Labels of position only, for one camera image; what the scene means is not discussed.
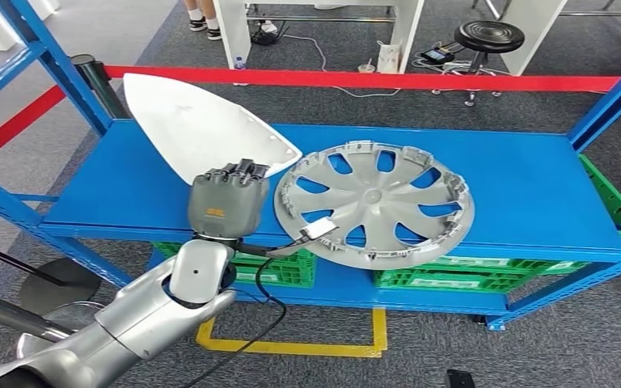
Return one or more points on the white table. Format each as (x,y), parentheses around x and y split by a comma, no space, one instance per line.
(235,32)

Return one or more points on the white table side panel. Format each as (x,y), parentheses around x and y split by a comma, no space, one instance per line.
(530,32)

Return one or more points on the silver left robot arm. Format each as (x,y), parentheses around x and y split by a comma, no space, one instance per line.
(128,326)

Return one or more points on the yellow floor tape outline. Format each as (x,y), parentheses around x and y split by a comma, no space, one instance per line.
(379,334)

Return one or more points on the blue metal shelf rack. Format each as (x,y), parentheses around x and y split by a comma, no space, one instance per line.
(503,187)

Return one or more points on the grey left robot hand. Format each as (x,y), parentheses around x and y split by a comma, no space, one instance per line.
(227,206)

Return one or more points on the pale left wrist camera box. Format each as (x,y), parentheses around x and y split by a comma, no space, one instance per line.
(318,228)

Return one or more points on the black left wrist camera bracket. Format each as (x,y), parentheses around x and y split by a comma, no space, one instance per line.
(267,250)

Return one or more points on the black controller with screen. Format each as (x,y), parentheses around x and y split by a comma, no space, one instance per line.
(437,55)

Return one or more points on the green plastic crate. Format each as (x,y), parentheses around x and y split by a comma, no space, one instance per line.
(608,193)
(439,281)
(289,270)

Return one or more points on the grey wheel hubcap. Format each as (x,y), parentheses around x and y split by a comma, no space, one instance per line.
(375,206)

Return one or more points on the small water bottle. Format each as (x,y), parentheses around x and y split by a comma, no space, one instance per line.
(239,63)

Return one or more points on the black round stool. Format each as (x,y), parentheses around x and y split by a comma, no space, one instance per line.
(490,35)

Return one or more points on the drink cup with straw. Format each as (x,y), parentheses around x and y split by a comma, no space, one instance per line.
(365,68)

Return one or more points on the white pointed plastic shell part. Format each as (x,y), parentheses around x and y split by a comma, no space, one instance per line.
(198,123)

